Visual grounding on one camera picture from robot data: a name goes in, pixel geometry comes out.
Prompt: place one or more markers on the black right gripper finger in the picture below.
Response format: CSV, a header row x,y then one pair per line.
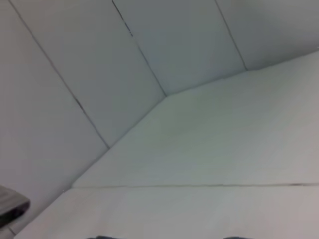
x,y
236,238
107,237

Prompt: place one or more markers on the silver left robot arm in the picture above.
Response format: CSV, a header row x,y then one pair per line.
x,y
12,203

